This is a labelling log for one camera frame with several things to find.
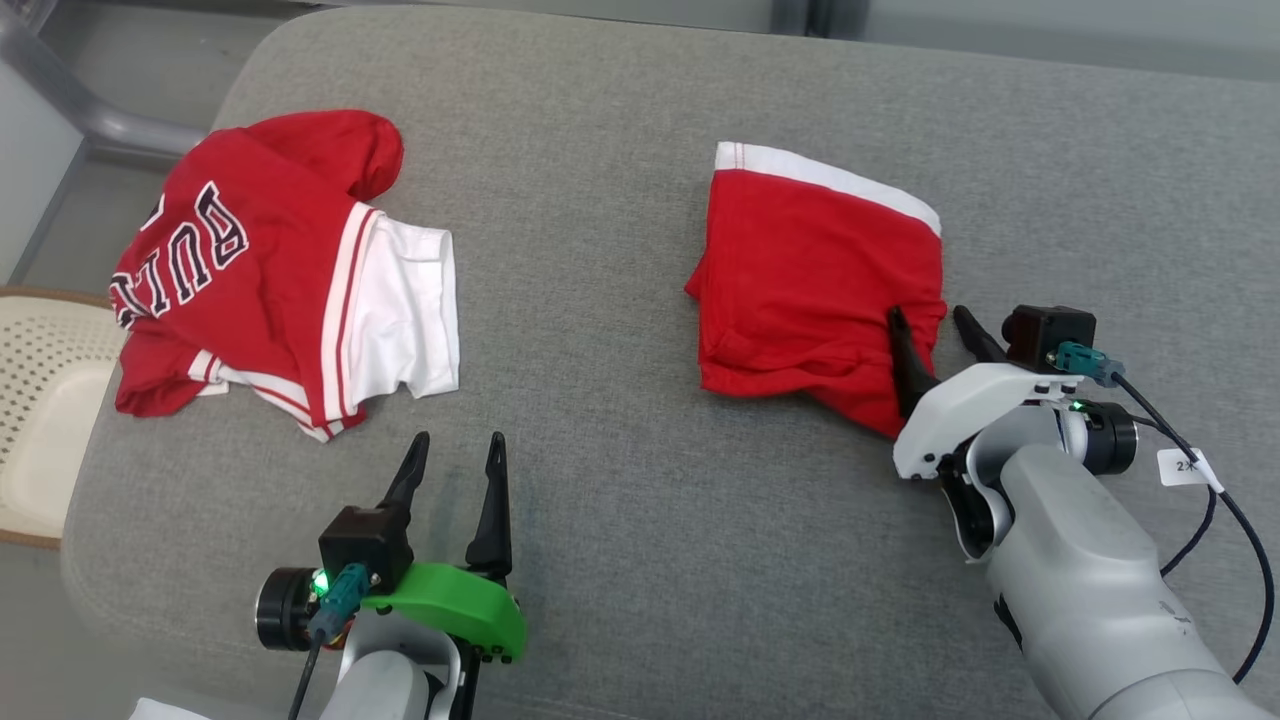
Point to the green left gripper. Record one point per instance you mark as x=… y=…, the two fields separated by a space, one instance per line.
x=460 y=600

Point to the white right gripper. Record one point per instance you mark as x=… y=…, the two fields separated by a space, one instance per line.
x=960 y=410

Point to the red shorts white waistband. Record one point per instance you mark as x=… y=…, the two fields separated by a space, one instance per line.
x=800 y=290

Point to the red white basketball jersey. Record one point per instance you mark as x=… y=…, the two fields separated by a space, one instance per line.
x=260 y=260

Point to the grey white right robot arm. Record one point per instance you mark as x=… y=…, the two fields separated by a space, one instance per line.
x=1080 y=560

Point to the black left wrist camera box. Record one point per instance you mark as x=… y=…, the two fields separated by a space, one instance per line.
x=365 y=545

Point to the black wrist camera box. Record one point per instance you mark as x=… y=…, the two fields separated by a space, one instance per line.
x=365 y=545
x=1045 y=328

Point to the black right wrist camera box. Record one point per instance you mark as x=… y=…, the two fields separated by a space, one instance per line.
x=1045 y=328

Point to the grey floor rail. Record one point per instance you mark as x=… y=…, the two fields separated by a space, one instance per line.
x=90 y=105

